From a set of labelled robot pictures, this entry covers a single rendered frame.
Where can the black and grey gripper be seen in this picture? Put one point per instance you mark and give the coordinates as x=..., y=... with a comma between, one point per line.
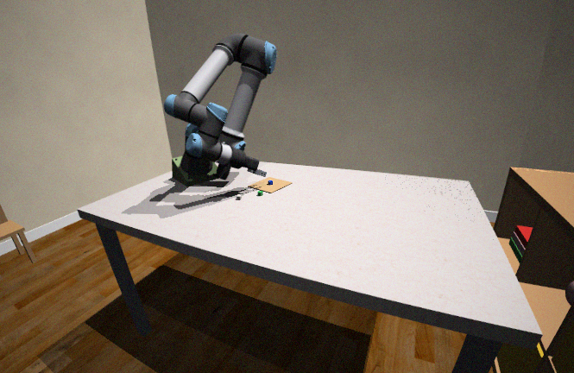
x=236, y=158

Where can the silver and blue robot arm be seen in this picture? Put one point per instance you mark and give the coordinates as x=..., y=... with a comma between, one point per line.
x=206, y=123

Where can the tan flat mat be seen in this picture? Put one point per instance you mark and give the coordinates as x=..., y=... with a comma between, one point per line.
x=263, y=185

